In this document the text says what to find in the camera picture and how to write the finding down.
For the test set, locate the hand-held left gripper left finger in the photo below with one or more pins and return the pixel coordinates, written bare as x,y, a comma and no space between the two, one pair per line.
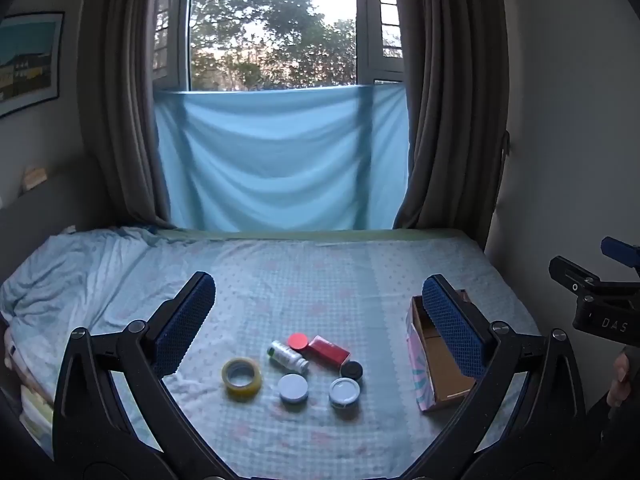
182,327

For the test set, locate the red lid round jar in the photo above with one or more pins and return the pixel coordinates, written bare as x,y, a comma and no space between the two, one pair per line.
298,341

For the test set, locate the person's right hand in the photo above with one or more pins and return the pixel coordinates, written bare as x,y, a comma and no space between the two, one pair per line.
622,377

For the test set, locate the window with dark frame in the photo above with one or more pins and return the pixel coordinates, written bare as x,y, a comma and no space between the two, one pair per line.
275,25

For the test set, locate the small beige object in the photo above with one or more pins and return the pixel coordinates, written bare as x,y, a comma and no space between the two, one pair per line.
34,178

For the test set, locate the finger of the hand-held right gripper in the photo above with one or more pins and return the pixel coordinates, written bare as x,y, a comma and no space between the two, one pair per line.
570,275
620,252

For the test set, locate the folded bedding stack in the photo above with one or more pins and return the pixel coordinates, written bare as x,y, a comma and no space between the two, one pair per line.
32,405

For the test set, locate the framed wall picture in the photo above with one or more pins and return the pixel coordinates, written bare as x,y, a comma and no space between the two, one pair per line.
27,62

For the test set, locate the white plastic bottle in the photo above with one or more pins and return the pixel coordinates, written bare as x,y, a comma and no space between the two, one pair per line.
287,357

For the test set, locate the small black jar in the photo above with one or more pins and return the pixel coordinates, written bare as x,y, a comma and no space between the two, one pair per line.
352,370

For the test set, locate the brown curtain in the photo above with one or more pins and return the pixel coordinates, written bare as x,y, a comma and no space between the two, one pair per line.
125,110
450,110

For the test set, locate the checked light blue bedsheet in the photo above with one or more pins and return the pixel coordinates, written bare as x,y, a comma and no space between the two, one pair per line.
310,280

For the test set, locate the person's right forearm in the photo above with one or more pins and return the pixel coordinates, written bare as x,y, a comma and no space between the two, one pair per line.
617,430

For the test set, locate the light blue hanging cloth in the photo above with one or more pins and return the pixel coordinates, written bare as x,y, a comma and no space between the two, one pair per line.
280,165

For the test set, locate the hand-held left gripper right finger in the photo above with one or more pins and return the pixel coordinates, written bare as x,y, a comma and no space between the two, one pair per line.
452,330

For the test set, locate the red rectangular carton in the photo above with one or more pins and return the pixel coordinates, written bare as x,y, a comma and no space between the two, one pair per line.
330,351

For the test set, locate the printed cardboard box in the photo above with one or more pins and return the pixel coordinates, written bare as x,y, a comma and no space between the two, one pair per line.
442,370

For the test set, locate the clear tape roll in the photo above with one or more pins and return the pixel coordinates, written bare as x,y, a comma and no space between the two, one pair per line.
235,385

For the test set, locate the pale blue lid jar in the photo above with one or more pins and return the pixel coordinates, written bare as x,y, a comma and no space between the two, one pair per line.
293,388

